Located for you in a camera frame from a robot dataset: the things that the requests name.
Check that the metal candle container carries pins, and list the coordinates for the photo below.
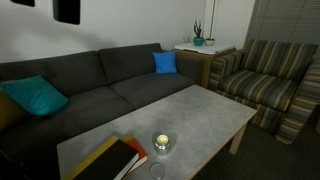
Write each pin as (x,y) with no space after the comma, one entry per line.
(162,144)

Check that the dark wall picture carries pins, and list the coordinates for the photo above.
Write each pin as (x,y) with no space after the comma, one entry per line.
(67,11)

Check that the black book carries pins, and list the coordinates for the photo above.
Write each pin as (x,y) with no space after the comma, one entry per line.
(110,163)

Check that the dark wall picture corner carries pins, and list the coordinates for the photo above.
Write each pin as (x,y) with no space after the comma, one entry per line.
(30,3)

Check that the teal plant pot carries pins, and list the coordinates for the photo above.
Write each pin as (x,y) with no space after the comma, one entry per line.
(198,41)

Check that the wooden side table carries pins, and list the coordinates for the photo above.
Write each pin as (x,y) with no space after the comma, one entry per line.
(207,59)

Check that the teal cushion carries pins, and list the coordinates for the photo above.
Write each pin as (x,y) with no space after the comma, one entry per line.
(35,95)

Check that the window blinds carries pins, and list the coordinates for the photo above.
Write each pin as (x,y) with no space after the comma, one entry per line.
(286,20)

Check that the blue cushion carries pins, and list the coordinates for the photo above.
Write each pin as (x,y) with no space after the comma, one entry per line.
(165,62)

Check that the grey coffee table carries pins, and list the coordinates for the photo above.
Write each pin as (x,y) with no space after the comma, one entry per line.
(198,122)

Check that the mustard cushion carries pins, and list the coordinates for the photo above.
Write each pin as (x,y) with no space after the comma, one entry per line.
(10,112)

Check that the yellow book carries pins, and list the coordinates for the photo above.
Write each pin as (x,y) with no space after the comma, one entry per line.
(87,160)

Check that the striped armchair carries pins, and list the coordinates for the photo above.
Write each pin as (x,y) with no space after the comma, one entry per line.
(281,80)

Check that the orange book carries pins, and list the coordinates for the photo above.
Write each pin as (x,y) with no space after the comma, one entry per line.
(141,153)

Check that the round glass lid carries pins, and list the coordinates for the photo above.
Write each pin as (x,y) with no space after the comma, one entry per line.
(157,171)

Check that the small white plant pot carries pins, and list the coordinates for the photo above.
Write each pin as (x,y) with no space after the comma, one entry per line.
(209,42)

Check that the dark grey patterned sofa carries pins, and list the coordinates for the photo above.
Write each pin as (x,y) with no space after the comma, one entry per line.
(100,86)

